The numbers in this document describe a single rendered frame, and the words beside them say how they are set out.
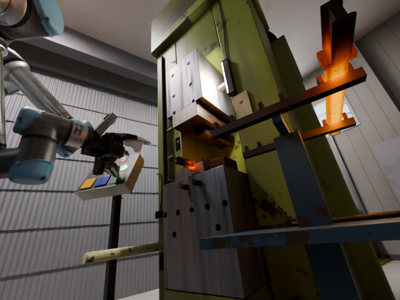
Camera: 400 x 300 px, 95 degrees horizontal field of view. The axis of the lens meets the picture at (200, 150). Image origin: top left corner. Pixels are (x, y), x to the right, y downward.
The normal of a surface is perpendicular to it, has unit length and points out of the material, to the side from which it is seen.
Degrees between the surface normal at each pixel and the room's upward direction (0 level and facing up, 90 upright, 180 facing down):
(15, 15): 159
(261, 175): 90
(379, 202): 90
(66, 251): 90
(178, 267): 90
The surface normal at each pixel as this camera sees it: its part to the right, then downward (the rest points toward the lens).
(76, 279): 0.55, -0.39
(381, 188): -0.83, -0.15
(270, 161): -0.63, -0.25
